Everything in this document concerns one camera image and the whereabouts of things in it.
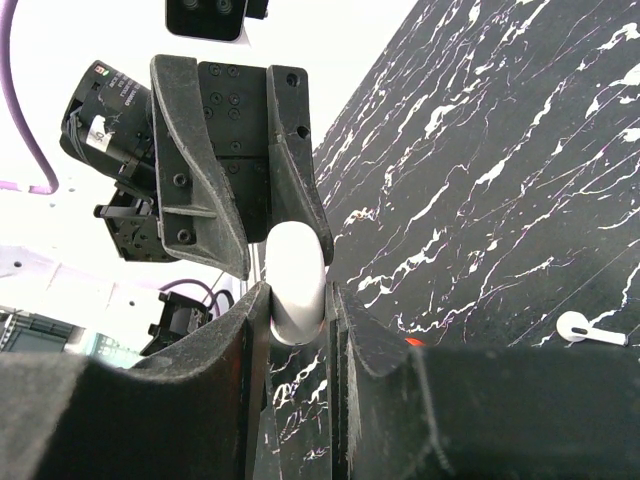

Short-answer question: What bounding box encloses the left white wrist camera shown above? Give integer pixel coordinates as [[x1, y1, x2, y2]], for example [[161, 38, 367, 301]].
[[165, 0, 269, 42]]

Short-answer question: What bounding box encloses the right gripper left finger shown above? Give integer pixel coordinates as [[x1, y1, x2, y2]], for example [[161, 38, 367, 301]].
[[1, 282, 271, 479]]

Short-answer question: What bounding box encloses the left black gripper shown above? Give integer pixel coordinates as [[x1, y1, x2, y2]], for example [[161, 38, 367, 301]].
[[59, 54, 334, 280]]

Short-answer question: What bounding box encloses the white earbud charging case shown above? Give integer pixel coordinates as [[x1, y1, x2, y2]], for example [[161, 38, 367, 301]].
[[265, 221, 326, 346]]

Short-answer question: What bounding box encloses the white earbud near centre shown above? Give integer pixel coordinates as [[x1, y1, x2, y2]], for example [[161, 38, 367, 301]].
[[556, 311, 628, 347]]

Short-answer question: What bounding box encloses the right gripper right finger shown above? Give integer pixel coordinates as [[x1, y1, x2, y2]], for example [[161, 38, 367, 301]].
[[327, 283, 639, 479]]

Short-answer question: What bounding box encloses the red earbud charging case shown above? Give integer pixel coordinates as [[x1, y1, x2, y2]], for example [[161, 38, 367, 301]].
[[405, 338, 425, 346]]

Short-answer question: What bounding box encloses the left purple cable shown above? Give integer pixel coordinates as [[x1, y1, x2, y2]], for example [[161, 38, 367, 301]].
[[0, 0, 60, 196]]

